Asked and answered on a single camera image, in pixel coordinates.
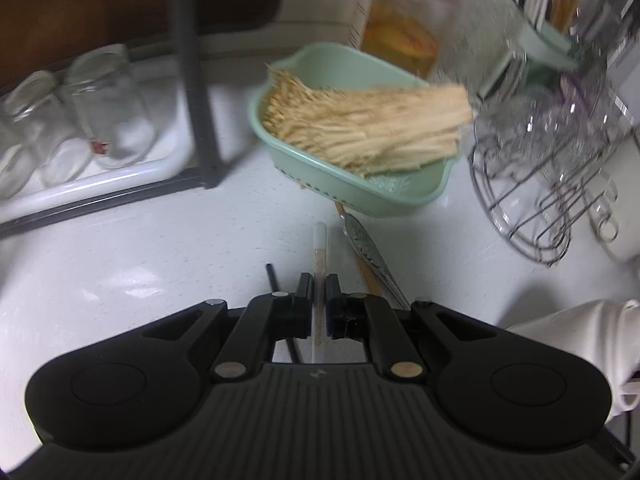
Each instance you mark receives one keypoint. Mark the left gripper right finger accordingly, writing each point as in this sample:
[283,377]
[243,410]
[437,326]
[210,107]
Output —
[344,312]

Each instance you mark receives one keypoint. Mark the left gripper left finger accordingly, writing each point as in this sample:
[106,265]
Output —
[293,312]

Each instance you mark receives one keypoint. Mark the white chopstick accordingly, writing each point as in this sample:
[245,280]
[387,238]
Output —
[318,314]

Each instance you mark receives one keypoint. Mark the stainless steel spoon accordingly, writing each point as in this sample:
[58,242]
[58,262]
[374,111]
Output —
[368,252]

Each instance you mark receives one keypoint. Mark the white ceramic utensil jar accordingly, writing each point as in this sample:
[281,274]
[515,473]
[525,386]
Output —
[604,333]

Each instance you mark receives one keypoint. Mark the wooden chopstick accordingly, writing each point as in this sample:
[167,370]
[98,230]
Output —
[368,277]

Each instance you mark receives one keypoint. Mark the green plastic basket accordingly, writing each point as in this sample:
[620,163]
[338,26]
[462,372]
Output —
[326,65]

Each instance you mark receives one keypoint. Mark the black metal dish rack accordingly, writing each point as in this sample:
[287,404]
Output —
[109,127]

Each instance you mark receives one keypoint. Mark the enoki mushroom bundle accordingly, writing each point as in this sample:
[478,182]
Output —
[367,132]

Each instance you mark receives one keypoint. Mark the red lid plastic jar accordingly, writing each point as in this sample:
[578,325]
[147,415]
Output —
[405,33]

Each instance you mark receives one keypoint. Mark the green utensil drainer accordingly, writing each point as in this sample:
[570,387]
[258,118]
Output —
[513,36]

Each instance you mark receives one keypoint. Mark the wooden cutting board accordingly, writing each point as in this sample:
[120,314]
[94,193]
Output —
[39,34]

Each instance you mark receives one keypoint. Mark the metal wire cup rack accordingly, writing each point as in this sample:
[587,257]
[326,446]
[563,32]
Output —
[537,164]

